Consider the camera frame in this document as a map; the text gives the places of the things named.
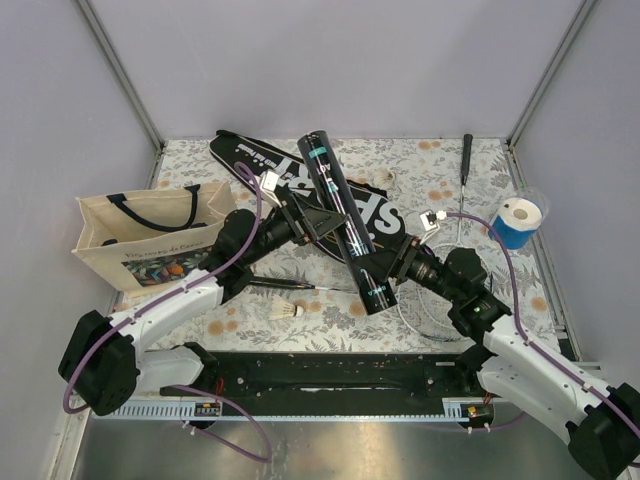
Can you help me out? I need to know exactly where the beige canvas tote bag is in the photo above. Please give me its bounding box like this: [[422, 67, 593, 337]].
[[72, 182, 236, 295]]

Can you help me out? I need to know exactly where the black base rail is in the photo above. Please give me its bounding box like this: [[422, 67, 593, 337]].
[[189, 352, 485, 409]]

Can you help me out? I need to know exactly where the black sport racket cover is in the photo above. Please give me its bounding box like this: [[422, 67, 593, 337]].
[[209, 130, 405, 250]]

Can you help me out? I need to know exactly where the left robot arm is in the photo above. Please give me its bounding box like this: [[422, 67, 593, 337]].
[[58, 194, 346, 416]]

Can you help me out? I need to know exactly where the white shuttlecock front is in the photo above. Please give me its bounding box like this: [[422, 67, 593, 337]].
[[269, 296, 305, 321]]

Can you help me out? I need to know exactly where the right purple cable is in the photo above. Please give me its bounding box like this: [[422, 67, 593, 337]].
[[447, 210, 640, 431]]

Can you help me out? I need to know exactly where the white racket black handle right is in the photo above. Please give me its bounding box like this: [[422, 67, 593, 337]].
[[434, 133, 495, 289]]

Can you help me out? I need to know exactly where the white shuttlecock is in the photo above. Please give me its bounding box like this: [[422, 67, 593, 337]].
[[374, 169, 396, 190], [269, 296, 305, 321]]

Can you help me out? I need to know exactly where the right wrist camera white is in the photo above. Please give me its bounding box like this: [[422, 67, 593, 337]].
[[420, 210, 447, 234]]

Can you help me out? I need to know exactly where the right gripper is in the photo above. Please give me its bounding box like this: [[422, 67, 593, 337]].
[[353, 233, 462, 304]]

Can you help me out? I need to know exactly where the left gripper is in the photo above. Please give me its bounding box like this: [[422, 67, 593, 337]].
[[244, 192, 348, 267]]

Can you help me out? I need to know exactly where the black shuttlecock tube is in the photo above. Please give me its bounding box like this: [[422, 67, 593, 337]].
[[297, 130, 397, 315]]

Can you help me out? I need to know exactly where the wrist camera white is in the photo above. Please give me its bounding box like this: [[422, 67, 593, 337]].
[[420, 210, 447, 234], [258, 170, 281, 208]]

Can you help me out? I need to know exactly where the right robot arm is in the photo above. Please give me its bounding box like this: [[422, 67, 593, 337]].
[[356, 237, 639, 479]]

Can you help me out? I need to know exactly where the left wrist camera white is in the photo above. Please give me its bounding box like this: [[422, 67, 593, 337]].
[[258, 170, 281, 208]]

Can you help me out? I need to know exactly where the floral table mat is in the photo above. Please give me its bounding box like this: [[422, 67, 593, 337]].
[[157, 138, 559, 353]]

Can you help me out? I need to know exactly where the white slotted cable duct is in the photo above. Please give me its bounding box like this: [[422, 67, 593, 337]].
[[105, 397, 493, 422]]

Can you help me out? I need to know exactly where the blue wrapped toilet paper roll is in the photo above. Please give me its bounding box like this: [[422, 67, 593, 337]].
[[491, 197, 544, 250]]

